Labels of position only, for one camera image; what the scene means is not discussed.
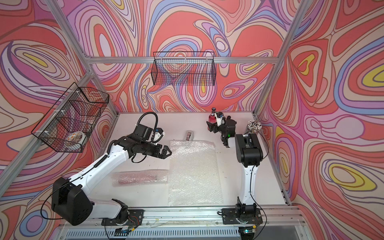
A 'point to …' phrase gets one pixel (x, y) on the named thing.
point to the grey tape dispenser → (189, 135)
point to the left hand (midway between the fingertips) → (167, 152)
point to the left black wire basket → (65, 127)
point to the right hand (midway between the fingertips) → (213, 121)
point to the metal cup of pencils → (253, 126)
